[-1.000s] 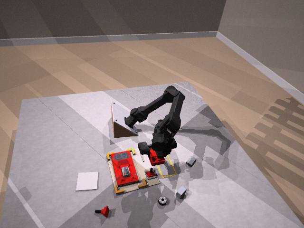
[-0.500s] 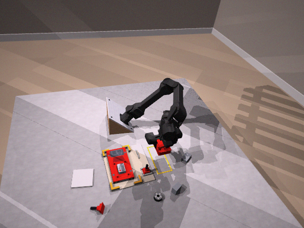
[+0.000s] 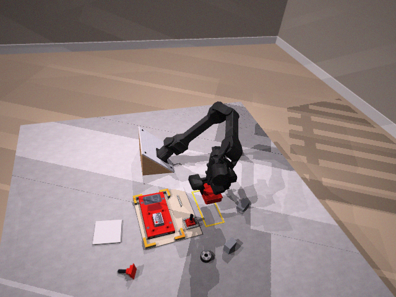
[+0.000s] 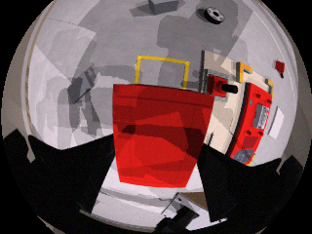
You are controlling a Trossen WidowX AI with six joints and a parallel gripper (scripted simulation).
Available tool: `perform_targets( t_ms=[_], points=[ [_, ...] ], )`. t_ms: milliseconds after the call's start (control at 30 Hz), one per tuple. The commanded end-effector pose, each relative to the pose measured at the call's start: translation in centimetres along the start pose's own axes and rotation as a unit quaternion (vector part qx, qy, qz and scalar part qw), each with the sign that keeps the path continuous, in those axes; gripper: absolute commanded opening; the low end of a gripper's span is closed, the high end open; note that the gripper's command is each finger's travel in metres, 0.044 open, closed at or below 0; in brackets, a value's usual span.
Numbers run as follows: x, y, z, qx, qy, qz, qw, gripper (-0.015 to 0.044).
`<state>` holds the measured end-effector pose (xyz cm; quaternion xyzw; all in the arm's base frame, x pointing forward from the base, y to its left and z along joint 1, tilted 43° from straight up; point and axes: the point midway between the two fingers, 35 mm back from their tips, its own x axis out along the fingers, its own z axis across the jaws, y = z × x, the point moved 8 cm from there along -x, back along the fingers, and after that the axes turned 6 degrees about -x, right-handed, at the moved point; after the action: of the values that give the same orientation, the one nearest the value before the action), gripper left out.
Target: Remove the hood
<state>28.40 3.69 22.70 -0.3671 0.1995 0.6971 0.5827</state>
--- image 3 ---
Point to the white square sheet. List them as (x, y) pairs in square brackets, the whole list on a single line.
[(107, 232)]

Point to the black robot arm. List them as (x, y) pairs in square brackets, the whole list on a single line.
[(230, 147)]

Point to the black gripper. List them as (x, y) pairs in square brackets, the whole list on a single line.
[(197, 183)]

